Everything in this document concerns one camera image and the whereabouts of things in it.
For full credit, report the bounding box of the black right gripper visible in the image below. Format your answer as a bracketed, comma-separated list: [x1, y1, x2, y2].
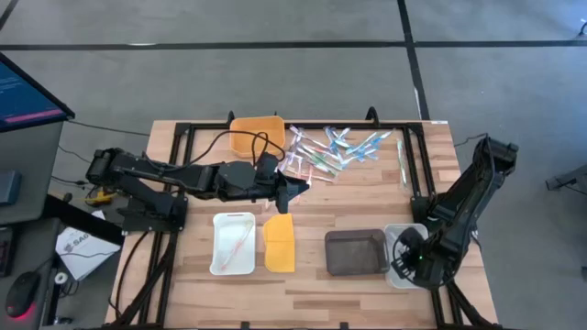
[401, 237, 453, 291]

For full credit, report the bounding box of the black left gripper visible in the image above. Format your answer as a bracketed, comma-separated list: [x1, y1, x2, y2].
[254, 171, 311, 215]

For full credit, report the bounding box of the green toothbrush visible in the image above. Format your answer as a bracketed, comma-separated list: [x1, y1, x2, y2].
[316, 159, 344, 178]
[296, 145, 331, 161]
[302, 153, 343, 171]

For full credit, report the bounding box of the orange plastic bin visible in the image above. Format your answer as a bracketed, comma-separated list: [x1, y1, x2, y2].
[228, 115, 287, 160]

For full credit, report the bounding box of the blue toothbrush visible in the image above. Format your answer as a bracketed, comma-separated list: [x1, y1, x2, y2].
[333, 127, 353, 149]
[350, 137, 382, 162]
[323, 126, 341, 153]

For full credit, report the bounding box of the grey translucent plastic bin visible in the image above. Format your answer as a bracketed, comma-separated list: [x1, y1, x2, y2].
[324, 228, 392, 278]

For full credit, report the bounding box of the white plastic bin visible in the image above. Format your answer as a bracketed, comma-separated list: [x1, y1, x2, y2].
[209, 211, 257, 277]

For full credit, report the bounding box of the pile of clear plastic packets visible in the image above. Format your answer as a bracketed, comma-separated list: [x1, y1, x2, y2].
[344, 131, 394, 156]

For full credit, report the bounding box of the frosted clear plastic bin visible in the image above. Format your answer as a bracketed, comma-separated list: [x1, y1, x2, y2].
[382, 223, 435, 291]

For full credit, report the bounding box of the yellow folded cloth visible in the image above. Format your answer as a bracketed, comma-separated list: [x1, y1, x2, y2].
[261, 213, 296, 274]

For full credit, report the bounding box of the pale toothbrush in clear wrap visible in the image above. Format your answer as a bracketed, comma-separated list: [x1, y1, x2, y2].
[395, 138, 409, 190]

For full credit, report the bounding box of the black floor stand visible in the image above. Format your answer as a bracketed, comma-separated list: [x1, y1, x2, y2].
[544, 163, 587, 193]

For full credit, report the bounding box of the yellow tool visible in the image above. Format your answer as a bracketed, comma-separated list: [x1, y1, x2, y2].
[84, 189, 116, 207]

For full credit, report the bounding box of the white printed paper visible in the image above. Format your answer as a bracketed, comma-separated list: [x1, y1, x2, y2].
[54, 223, 122, 282]

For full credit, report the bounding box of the grey desk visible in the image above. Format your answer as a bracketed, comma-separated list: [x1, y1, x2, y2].
[0, 121, 64, 226]

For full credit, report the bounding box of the computer monitor blue screen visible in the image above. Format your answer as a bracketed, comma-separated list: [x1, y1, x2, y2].
[0, 51, 76, 134]

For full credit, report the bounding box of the blue-grey box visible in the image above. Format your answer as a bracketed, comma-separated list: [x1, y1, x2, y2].
[0, 170, 23, 206]

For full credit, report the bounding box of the black computer mouse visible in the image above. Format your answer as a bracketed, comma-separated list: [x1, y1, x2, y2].
[5, 270, 42, 319]

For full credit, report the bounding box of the black keyboard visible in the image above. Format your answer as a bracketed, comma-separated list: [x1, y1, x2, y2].
[0, 227, 16, 279]

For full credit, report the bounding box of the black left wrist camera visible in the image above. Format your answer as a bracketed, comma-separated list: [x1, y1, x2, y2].
[255, 151, 281, 176]

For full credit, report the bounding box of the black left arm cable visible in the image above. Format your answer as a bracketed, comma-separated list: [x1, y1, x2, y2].
[181, 129, 288, 173]

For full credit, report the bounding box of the black aluminium table frame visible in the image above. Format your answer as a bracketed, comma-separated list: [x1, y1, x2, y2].
[105, 105, 502, 330]

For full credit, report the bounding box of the black floor cable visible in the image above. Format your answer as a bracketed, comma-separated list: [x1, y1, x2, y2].
[67, 118, 152, 138]

